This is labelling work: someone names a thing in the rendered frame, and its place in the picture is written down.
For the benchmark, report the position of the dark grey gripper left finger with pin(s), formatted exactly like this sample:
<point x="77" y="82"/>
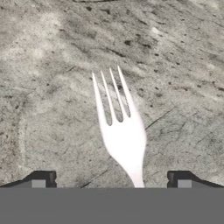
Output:
<point x="43" y="177"/>

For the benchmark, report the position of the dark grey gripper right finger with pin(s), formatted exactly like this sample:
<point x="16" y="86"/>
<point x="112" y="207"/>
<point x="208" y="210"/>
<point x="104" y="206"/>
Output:
<point x="180" y="176"/>

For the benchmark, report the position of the white plastic fork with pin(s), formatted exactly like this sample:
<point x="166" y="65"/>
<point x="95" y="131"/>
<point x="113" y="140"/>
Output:
<point x="127" y="140"/>

